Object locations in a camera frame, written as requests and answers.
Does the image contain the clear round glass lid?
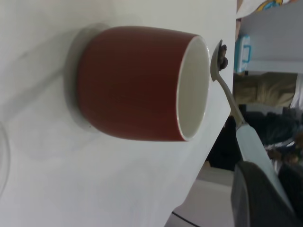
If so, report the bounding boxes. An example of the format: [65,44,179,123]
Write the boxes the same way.
[0,122,12,198]

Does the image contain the thin black floor cable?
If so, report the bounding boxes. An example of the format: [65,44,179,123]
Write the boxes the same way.
[171,211,198,227]

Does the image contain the grey white shelf unit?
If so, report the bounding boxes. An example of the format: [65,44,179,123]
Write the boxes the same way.
[235,0,303,74]

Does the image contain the few scooped coffee beans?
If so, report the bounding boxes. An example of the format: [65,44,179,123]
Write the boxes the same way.
[218,44,230,71]

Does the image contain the red ceramic mug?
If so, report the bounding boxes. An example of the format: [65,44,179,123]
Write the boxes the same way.
[75,25,211,142]

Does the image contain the beige fabric bundle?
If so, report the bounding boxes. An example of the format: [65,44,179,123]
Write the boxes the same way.
[233,72,298,109]

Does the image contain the spoon with pale blue handle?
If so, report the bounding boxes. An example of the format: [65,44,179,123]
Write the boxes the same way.
[210,39,295,215]

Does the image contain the colourful printed item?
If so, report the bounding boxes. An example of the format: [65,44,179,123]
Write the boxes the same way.
[236,0,291,18]

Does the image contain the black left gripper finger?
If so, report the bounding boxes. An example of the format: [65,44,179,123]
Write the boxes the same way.
[231,160,302,227]

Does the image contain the blue plastic storage box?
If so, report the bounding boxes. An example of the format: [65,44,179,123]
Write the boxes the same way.
[234,35,252,73]

